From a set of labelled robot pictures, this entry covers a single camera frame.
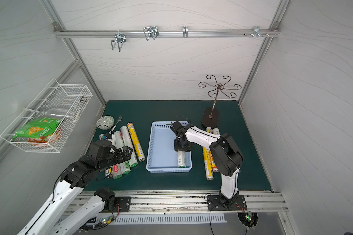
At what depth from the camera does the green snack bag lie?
1.76 feet

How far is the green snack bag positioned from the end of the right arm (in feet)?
1.68

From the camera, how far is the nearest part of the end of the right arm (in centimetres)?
68
